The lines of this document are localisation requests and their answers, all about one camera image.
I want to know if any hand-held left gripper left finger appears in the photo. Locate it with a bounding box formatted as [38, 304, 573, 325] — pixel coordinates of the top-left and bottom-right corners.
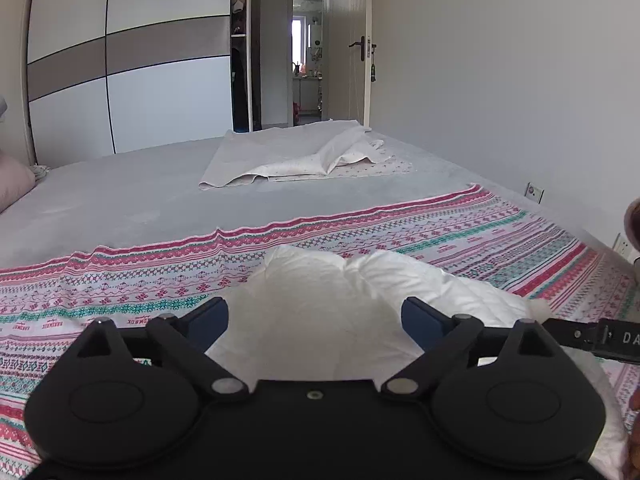
[75, 297, 249, 402]

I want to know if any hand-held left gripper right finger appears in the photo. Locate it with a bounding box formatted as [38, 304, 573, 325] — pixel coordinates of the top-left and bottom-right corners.
[381, 296, 557, 402]

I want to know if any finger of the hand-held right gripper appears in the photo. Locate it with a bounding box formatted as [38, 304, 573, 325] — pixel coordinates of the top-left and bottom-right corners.
[542, 313, 603, 356]

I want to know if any white padded jacket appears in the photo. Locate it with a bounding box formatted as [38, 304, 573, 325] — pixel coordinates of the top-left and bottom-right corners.
[205, 245, 628, 480]

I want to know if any person's right hand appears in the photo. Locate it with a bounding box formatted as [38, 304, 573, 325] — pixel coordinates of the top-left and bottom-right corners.
[624, 198, 640, 261]

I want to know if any patterned pink knit blanket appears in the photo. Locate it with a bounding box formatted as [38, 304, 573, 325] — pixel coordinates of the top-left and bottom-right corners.
[0, 183, 640, 480]

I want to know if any grey bed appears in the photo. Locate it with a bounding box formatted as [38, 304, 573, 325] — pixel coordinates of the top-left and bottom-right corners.
[0, 125, 640, 480]

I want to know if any beige folded cloth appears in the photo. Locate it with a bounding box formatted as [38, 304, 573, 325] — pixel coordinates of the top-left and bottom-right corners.
[198, 120, 414, 191]

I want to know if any white and grey wardrobe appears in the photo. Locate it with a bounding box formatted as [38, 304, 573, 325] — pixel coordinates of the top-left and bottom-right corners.
[25, 0, 252, 169]

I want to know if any pink pillow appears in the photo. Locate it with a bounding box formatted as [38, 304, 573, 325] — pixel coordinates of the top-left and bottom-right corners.
[0, 152, 37, 214]

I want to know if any beige room door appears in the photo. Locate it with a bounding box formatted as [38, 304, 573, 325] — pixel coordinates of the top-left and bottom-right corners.
[322, 0, 374, 129]

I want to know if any black door handle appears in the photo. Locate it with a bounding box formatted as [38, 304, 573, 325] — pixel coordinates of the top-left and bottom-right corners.
[348, 35, 372, 62]

